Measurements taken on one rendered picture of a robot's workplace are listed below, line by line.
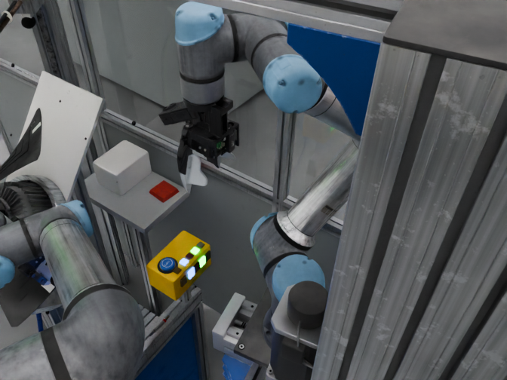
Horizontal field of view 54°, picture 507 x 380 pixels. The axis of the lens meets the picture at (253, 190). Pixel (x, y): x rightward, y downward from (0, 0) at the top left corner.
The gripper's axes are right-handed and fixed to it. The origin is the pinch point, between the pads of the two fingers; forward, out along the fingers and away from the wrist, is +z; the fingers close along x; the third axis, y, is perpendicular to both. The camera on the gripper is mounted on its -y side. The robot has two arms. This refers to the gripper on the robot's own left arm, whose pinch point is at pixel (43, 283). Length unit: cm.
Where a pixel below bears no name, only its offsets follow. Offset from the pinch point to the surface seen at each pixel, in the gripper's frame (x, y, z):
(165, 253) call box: -9.3, 24.5, 20.9
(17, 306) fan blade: 2.6, -7.3, 1.7
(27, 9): 56, 57, -16
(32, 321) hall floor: 82, -17, 121
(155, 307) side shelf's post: 33, 20, 122
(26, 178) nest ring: 37.6, 20.5, 11.1
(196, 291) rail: -14, 24, 43
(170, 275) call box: -15.2, 19.8, 19.4
